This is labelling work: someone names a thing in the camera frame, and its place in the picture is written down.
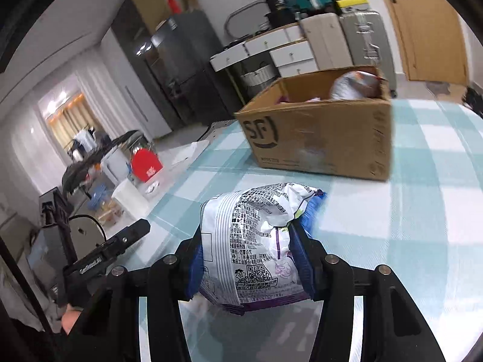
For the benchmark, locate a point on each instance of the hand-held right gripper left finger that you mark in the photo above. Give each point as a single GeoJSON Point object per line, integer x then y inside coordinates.
{"type": "Point", "coordinates": [195, 271]}

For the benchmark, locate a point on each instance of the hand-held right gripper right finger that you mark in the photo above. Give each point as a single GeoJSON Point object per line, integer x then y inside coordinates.
{"type": "Point", "coordinates": [303, 264]}

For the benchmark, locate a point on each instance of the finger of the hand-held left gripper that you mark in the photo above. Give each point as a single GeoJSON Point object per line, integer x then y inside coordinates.
{"type": "Point", "coordinates": [130, 233]}

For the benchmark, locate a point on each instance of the white purple snack packet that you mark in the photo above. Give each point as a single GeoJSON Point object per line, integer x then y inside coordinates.
{"type": "Point", "coordinates": [256, 233]}

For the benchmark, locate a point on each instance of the brown cardboard box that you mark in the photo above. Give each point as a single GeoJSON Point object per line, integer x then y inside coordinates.
{"type": "Point", "coordinates": [320, 139]}

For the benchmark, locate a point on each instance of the person's left forearm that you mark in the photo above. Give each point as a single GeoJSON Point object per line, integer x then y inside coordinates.
{"type": "Point", "coordinates": [30, 343]}

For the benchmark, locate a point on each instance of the person's left hand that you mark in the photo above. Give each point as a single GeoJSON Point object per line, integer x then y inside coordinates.
{"type": "Point", "coordinates": [71, 320]}

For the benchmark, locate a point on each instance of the white bin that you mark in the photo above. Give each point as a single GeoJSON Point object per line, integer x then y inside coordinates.
{"type": "Point", "coordinates": [130, 198]}

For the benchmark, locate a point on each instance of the blue basket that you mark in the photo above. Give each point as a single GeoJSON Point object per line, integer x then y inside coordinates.
{"type": "Point", "coordinates": [99, 198]}

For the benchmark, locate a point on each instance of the red paper bag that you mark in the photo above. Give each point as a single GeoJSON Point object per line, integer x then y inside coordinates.
{"type": "Point", "coordinates": [147, 166]}

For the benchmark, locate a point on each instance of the white paper sheet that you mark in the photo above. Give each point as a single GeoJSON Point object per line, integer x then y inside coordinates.
{"type": "Point", "coordinates": [188, 154]}

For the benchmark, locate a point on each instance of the checked tablecloth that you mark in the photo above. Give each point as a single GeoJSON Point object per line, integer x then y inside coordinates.
{"type": "Point", "coordinates": [434, 215]}

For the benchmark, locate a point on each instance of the white curtain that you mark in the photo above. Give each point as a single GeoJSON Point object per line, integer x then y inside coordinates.
{"type": "Point", "coordinates": [26, 139]}

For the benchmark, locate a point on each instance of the dotted rug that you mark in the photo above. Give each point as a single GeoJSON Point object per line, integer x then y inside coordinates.
{"type": "Point", "coordinates": [222, 126]}

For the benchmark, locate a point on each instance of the black glass cabinet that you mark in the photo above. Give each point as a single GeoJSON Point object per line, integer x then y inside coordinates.
{"type": "Point", "coordinates": [132, 52]}

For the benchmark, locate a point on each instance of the silver snack bag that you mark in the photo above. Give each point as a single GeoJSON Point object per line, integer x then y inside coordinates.
{"type": "Point", "coordinates": [354, 85]}

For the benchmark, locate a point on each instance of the grey refrigerator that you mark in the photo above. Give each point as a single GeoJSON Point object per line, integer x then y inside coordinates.
{"type": "Point", "coordinates": [192, 52]}

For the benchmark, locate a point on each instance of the striped laundry basket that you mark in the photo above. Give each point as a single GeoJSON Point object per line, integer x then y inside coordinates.
{"type": "Point", "coordinates": [258, 77]}

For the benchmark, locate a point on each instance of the white drawer unit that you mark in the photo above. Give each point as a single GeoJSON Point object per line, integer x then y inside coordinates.
{"type": "Point", "coordinates": [290, 58]}

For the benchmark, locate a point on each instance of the beige suitcase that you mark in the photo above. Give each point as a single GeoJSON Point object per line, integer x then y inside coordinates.
{"type": "Point", "coordinates": [326, 41]}

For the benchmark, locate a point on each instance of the grey door mat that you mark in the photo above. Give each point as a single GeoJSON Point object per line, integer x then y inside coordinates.
{"type": "Point", "coordinates": [445, 89]}

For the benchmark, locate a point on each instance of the large flat cardboard box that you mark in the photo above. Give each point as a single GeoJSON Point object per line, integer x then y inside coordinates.
{"type": "Point", "coordinates": [149, 9]}

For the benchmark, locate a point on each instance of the red packet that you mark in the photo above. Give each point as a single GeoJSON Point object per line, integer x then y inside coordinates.
{"type": "Point", "coordinates": [173, 5]}

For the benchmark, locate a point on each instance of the silver suitcase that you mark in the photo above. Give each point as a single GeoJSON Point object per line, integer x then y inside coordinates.
{"type": "Point", "coordinates": [368, 37]}

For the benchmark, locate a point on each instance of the black shoes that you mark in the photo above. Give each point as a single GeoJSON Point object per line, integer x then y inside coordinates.
{"type": "Point", "coordinates": [473, 100]}

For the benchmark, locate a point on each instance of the small brown box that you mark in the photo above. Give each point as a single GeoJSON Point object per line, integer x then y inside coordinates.
{"type": "Point", "coordinates": [188, 0]}

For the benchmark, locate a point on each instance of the oval mirror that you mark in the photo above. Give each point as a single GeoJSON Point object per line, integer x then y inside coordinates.
{"type": "Point", "coordinates": [241, 13]}

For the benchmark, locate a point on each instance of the black bag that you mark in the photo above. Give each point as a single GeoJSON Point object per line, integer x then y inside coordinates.
{"type": "Point", "coordinates": [281, 7]}

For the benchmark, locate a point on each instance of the yellow black box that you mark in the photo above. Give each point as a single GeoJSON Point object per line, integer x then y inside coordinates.
{"type": "Point", "coordinates": [353, 2]}

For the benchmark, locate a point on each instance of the wooden door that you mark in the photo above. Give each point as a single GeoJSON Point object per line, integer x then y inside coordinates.
{"type": "Point", "coordinates": [426, 26]}

